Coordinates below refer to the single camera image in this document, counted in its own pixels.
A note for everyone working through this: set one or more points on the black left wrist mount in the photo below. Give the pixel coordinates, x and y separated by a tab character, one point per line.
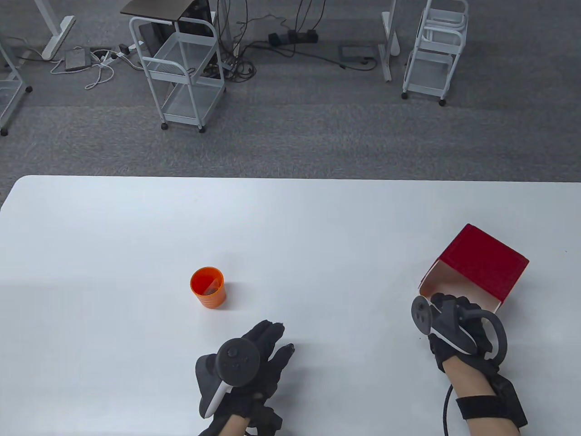
268	418

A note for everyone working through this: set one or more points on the grey flat box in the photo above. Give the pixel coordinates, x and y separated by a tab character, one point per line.
77	59

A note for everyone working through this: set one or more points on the red tea bag box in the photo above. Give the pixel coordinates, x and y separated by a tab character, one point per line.
485	263

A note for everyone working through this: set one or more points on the person's right hand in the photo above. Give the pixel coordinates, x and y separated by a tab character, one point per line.
442	359

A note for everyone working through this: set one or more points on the white desk leg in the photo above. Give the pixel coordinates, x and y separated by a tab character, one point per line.
52	45
392	45

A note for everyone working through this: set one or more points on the dark wooden desk board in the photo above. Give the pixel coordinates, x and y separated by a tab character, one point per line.
154	8

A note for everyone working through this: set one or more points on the black right hand controller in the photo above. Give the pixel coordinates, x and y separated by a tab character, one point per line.
422	313

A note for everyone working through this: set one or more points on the person's left hand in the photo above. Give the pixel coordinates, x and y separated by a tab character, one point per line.
272	363

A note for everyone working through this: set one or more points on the tea bag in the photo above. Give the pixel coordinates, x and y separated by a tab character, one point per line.
210	289

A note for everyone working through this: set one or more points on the grey floor plate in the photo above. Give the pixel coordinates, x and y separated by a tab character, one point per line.
356	52

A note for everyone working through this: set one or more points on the black left hand controller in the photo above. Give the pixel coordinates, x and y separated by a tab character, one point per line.
236	361

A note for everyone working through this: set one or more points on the black power strip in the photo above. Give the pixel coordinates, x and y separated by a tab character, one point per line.
295	37

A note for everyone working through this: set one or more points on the black computer tower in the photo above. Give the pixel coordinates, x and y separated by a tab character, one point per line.
199	13

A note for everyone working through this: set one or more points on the white power strip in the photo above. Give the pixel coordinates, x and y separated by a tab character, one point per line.
120	53

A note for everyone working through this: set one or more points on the orange cup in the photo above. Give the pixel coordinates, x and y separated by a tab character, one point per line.
213	300

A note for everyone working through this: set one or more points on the black hand controller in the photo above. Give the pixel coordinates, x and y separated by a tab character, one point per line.
422	313
236	361

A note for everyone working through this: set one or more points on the person's left forearm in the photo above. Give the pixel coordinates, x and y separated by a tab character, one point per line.
233	427

